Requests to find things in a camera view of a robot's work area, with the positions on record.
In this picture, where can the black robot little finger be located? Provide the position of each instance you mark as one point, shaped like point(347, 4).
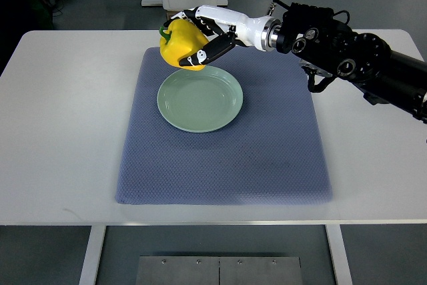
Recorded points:
point(172, 15)

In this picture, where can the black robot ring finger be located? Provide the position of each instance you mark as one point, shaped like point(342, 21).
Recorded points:
point(189, 15)

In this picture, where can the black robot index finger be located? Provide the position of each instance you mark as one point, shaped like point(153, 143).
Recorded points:
point(226, 29)

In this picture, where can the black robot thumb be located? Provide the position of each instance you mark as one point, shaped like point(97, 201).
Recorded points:
point(209, 52)

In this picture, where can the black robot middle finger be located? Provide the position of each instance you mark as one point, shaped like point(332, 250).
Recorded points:
point(209, 27)

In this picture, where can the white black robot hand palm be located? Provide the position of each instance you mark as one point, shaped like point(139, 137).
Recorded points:
point(250, 31)

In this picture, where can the yellow bell pepper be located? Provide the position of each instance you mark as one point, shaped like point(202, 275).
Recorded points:
point(180, 40)

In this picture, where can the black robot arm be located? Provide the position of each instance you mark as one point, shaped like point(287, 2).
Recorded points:
point(328, 49)

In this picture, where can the light green plate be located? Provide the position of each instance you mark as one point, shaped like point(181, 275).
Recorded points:
point(200, 101)

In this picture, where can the brown cardboard box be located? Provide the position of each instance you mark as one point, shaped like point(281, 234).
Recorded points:
point(190, 16)

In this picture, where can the blue textured mat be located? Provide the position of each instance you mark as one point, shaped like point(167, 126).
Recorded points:
point(270, 154)

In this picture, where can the right white table leg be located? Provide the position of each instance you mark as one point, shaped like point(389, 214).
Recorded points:
point(338, 254)

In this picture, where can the white table leg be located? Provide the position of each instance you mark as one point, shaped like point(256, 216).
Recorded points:
point(92, 255)
point(338, 254)

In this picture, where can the left white table leg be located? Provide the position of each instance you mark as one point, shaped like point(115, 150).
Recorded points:
point(92, 255)

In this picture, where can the grey metal base plate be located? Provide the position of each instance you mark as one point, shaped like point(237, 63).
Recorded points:
point(218, 270)

